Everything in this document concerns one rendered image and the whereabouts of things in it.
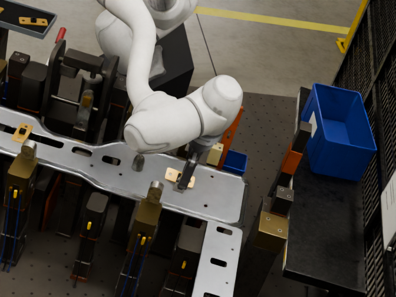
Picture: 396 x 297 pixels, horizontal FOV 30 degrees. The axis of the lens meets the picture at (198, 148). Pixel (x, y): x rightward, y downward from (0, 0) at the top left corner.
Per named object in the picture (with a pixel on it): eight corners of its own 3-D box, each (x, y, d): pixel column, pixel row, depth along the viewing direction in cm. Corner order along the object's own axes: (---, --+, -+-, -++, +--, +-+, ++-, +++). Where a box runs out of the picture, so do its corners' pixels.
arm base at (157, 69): (112, 71, 288) (105, 61, 284) (162, 46, 283) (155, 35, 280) (114, 99, 275) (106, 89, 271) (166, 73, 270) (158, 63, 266)
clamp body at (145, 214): (106, 312, 208) (130, 227, 186) (116, 281, 217) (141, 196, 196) (129, 318, 208) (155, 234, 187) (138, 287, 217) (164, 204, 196)
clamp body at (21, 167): (-10, 269, 209) (0, 179, 188) (5, 240, 218) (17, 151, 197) (13, 275, 209) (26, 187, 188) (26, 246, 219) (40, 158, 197)
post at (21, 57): (-3, 158, 243) (8, 58, 218) (3, 149, 247) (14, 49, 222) (12, 163, 243) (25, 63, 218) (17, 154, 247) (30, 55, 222)
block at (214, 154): (181, 232, 238) (211, 147, 216) (183, 225, 241) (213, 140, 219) (192, 236, 239) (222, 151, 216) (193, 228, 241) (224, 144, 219)
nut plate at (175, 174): (164, 178, 209) (165, 176, 208) (167, 167, 211) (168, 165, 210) (192, 188, 210) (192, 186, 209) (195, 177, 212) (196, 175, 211)
